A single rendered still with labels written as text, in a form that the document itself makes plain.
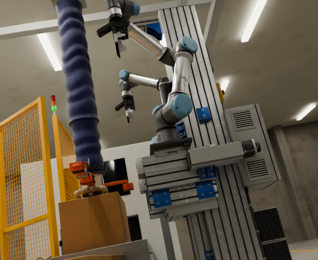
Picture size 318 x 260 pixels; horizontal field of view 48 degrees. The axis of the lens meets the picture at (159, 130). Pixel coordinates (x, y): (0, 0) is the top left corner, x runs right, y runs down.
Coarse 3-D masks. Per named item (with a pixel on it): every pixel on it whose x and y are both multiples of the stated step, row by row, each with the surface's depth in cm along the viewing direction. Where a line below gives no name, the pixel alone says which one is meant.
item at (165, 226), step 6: (162, 222) 279; (168, 222) 279; (162, 228) 278; (168, 228) 278; (168, 234) 276; (168, 240) 275; (168, 246) 273; (168, 252) 272; (168, 258) 270; (174, 258) 270
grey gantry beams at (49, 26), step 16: (192, 0) 432; (208, 0) 432; (224, 0) 414; (96, 16) 423; (144, 16) 432; (208, 16) 455; (0, 32) 415; (16, 32) 416; (32, 32) 421; (208, 32) 471; (208, 48) 510
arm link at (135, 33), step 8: (128, 24) 207; (128, 32) 208; (136, 32) 208; (144, 32) 211; (136, 40) 211; (144, 40) 210; (152, 40) 212; (152, 48) 212; (160, 48) 213; (168, 48) 215; (160, 56) 214; (168, 56) 213; (168, 64) 216
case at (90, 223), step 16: (112, 192) 238; (64, 208) 234; (80, 208) 234; (96, 208) 235; (112, 208) 235; (64, 224) 231; (80, 224) 231; (96, 224) 231; (112, 224) 231; (128, 224) 287; (64, 240) 228; (80, 240) 228; (96, 240) 228; (112, 240) 228; (128, 240) 254
